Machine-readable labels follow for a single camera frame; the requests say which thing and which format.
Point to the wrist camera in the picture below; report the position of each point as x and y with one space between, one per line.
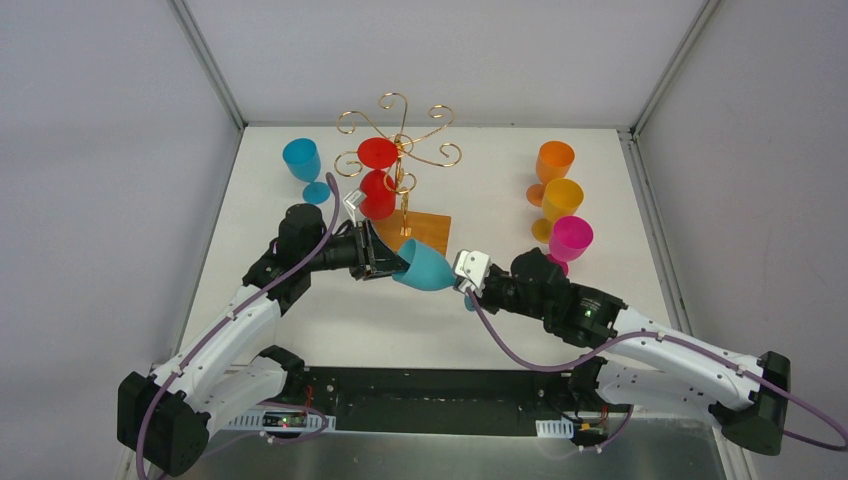
352 202
471 268

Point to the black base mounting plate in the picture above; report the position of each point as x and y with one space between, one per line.
442 401

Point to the right controller board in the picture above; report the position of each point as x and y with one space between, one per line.
588 435

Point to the red wine glass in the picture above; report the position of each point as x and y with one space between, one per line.
377 155

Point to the orange wine glass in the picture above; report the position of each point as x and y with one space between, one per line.
554 160

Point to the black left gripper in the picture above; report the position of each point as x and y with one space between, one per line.
363 249

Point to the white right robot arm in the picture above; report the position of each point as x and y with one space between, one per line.
735 392

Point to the controller board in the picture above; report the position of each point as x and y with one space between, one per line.
284 420
588 435

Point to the blue wine glass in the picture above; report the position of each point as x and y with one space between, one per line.
302 159

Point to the wooden rack base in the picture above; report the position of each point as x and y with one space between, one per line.
430 229

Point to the yellow wine glass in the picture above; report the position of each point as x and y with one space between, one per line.
561 197

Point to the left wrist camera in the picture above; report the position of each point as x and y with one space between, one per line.
352 202

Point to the gold wire rack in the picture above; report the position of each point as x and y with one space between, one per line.
347 164

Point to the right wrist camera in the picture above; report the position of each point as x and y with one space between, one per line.
471 268

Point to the left controller board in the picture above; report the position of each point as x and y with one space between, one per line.
284 420

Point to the teal wine glass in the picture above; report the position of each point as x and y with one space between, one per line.
427 271

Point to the magenta wine glass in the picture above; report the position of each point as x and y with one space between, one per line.
570 238

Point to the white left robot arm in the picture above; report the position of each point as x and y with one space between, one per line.
169 415

